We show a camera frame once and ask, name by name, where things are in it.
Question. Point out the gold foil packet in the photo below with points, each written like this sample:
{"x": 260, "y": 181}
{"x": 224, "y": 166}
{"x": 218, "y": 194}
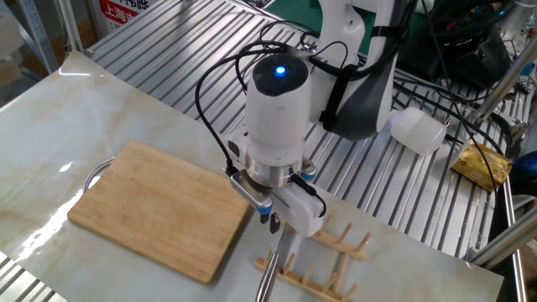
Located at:
{"x": 482, "y": 165}

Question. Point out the red white printed sign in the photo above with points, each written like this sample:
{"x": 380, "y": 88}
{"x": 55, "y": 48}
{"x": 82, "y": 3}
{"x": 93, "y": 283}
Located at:
{"x": 121, "y": 12}

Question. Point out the grey perforated shelf upright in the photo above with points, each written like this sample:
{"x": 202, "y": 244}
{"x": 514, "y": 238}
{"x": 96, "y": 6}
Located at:
{"x": 38, "y": 33}

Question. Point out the steel cleaver knife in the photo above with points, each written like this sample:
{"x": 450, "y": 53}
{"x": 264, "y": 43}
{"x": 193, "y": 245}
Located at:
{"x": 268, "y": 277}

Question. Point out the black bag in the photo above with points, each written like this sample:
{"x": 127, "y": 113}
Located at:
{"x": 461, "y": 54}

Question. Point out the green mat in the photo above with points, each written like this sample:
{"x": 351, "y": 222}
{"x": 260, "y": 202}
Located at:
{"x": 293, "y": 10}

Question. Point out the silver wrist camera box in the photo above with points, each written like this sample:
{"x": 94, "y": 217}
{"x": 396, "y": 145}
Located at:
{"x": 251, "y": 193}

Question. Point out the marble pattern table mat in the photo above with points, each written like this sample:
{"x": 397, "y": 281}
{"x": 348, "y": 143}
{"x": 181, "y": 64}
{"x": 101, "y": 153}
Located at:
{"x": 84, "y": 117}

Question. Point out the wooden cutting board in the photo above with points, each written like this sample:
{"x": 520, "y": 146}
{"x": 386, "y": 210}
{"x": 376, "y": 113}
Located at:
{"x": 159, "y": 209}

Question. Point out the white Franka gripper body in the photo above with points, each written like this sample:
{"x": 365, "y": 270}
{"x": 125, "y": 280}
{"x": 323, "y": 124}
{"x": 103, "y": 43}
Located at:
{"x": 304, "y": 211}

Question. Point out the dark blue round object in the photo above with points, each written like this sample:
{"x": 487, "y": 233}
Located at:
{"x": 525, "y": 174}

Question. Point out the wooden peg dish rack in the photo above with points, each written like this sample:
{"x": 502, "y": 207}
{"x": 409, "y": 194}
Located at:
{"x": 344, "y": 247}

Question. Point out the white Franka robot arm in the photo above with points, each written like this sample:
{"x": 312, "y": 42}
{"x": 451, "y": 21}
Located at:
{"x": 277, "y": 121}

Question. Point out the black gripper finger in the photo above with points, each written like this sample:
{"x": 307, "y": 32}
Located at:
{"x": 274, "y": 224}
{"x": 265, "y": 218}

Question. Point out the aluminium frame post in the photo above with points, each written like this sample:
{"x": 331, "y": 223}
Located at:
{"x": 503, "y": 241}
{"x": 71, "y": 25}
{"x": 503, "y": 84}

